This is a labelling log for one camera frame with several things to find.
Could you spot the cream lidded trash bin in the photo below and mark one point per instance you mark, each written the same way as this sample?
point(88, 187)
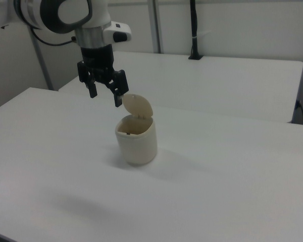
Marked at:
point(137, 146)

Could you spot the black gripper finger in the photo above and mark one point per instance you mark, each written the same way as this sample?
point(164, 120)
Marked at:
point(120, 84)
point(92, 88)

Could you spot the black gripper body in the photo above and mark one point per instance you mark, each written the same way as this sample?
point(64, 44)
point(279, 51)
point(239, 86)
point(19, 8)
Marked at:
point(97, 59)

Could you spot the aluminium frame post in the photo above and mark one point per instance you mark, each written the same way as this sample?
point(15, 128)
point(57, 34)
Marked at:
point(41, 63)
point(156, 25)

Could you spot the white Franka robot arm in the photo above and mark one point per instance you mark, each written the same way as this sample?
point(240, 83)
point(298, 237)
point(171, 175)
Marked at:
point(70, 12)

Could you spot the black pole with base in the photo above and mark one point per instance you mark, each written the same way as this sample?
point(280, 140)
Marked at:
point(194, 22)

